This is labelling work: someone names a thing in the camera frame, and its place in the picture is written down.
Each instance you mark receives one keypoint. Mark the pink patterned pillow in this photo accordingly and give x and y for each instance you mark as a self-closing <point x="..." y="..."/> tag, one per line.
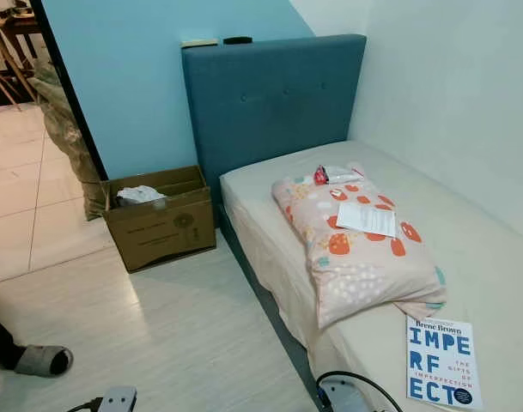
<point x="364" y="270"/>

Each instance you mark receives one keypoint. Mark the camouflage patterned cloth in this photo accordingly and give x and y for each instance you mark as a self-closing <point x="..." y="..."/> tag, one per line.
<point x="68" y="146"/>

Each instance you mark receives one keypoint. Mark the grey slipper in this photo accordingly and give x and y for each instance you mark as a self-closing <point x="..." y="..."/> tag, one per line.
<point x="46" y="360"/>

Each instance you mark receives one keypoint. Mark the brown cardboard box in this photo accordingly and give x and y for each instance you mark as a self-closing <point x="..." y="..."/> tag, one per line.
<point x="162" y="233"/>

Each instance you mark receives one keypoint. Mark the dark wooden table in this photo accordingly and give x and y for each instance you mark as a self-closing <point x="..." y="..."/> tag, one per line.
<point x="21" y="26"/>

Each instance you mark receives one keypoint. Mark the cream remote control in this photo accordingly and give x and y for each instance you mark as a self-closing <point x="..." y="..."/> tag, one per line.
<point x="199" y="43"/>

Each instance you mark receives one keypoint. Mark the black remote control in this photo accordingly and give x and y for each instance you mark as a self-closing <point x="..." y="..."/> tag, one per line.
<point x="238" y="40"/>

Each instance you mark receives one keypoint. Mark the blue upholstered headboard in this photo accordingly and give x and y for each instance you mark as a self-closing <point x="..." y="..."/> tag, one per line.
<point x="274" y="107"/>

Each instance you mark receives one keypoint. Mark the red snack wrapper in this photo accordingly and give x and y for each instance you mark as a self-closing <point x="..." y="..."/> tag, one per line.
<point x="319" y="176"/>

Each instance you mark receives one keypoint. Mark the white blue paperback book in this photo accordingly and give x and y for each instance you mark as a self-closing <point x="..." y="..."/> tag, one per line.
<point x="441" y="360"/>

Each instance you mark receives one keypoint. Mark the mattress with cream sheet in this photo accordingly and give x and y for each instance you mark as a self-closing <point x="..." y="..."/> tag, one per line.
<point x="476" y="249"/>

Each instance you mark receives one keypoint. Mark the black door frame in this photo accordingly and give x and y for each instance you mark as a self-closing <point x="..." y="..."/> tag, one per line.
<point x="69" y="86"/>

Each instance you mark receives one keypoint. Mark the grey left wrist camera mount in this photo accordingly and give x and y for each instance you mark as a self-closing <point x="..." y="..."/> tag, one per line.
<point x="119" y="400"/>

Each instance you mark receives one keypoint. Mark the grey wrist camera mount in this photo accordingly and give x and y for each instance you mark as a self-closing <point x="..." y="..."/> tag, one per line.
<point x="340" y="399"/>
<point x="119" y="400"/>

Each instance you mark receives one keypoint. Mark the dark bed frame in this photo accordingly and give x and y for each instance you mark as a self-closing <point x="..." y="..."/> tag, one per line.
<point x="278" y="318"/>

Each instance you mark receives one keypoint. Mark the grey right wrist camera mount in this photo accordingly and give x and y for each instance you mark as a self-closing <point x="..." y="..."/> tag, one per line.
<point x="340" y="399"/>

